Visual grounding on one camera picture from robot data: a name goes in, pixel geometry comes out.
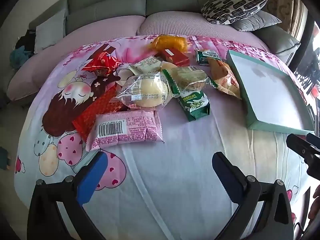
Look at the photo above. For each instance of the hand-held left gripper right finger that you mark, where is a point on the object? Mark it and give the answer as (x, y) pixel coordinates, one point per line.
(225, 177)

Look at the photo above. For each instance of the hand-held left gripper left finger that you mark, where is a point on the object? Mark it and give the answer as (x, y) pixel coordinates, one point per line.
(91, 180)

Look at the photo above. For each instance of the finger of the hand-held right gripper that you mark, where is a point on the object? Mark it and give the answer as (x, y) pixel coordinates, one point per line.
(300, 148)
(313, 141)

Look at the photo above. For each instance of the teal shallow box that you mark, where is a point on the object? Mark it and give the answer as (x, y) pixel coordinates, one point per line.
(270, 92)

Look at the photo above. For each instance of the pink barcode snack packet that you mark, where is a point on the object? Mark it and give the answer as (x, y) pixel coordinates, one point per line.
(130, 127)

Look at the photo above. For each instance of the red gold-patterned packet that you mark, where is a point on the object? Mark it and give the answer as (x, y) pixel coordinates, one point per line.
(97, 110)

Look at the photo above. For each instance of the green biscuit packet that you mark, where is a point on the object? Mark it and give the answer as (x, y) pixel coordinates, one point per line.
(193, 105)

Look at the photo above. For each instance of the orange beige snack packet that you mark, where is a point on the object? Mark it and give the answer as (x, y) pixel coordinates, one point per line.
(225, 77)

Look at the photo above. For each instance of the clear green-edged cake packet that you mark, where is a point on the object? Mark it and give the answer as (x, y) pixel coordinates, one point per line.
(190, 77)

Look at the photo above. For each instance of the clear-wrapped round bun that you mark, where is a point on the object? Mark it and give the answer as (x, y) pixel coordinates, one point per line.
(147, 90)

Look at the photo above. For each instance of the red crinkled snack packet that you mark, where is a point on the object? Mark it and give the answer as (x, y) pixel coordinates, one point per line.
(102, 63)

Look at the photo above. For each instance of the small green white packet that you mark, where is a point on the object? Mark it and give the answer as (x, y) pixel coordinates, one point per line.
(206, 57)

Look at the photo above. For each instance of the yellow jelly cup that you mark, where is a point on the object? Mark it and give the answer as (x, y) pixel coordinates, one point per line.
(168, 66)

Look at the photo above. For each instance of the dark red snack packet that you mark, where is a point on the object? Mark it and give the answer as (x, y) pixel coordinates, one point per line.
(172, 56)

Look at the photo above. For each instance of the person's right hand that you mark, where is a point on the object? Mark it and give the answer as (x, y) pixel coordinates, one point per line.
(315, 205)

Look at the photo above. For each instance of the printed cartoon blanket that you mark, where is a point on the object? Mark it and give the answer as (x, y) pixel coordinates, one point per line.
(175, 167)

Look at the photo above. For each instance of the dark teal object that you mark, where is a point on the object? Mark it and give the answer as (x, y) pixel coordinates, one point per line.
(4, 158)

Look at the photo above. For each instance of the pale green snack packet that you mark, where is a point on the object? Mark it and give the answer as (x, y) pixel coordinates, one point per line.
(146, 65)

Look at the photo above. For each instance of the dark grey pillow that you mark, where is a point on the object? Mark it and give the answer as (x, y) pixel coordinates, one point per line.
(260, 21)

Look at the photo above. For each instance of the beige patterned curtain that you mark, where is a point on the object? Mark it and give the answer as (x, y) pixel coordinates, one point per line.
(287, 2)

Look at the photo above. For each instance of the teal cloth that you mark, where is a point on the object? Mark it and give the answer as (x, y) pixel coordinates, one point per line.
(18, 57)

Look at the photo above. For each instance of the orange translucent snack packet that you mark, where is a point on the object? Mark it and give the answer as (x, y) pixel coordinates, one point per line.
(170, 42)

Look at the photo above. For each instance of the light grey pillow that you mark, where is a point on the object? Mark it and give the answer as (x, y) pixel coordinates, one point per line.
(48, 35)

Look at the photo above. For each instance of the dark cloth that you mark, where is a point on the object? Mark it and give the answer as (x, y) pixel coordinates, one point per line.
(26, 41)

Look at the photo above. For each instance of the black white patterned pillow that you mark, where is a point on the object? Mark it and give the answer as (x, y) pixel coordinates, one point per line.
(232, 5)

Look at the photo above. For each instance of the grey-green sofa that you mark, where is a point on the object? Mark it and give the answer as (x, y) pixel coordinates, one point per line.
(107, 2)

